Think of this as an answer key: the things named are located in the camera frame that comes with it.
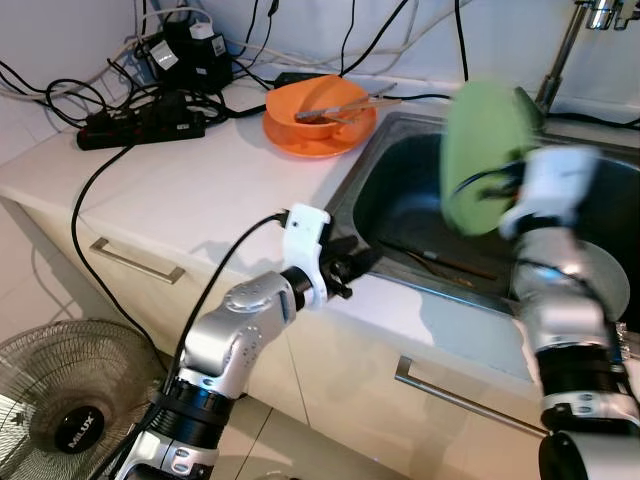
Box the green plate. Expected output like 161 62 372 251
440 80 541 237

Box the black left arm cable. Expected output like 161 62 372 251
118 210 293 480

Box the grey floor fan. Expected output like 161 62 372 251
0 318 169 480

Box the wooden chopstick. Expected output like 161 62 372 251
410 248 496 281
385 240 498 283
318 95 403 117

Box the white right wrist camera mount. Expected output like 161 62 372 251
500 147 601 239

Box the long black power strip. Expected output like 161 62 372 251
77 98 208 152

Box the silver cabinet bar handle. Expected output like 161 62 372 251
394 356 548 439
90 236 187 286

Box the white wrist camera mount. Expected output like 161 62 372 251
283 204 332 309
500 147 601 239

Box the black power strip cord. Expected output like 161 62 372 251
70 145 166 353

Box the chrome kitchen faucet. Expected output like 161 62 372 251
513 0 640 133

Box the stainless steel sink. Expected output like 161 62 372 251
328 108 640 336

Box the looped black cable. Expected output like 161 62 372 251
0 55 126 126

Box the small flat black box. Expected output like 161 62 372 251
272 70 339 89

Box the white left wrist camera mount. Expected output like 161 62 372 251
283 204 332 309

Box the black charger white label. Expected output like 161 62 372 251
148 15 236 96

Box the white ceramic bowl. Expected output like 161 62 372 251
575 238 633 323

